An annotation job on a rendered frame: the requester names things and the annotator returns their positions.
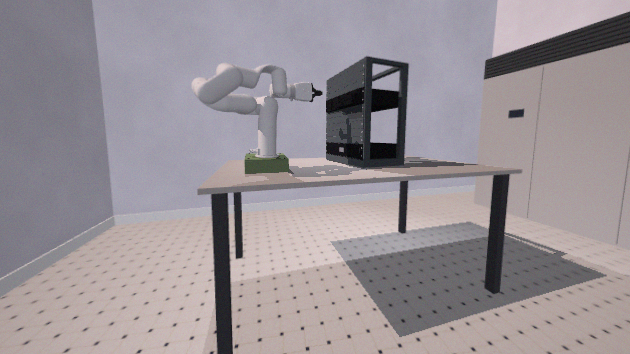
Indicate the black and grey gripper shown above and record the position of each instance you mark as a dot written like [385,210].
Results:
[304,92]

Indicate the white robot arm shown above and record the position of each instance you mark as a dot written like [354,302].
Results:
[228,79]

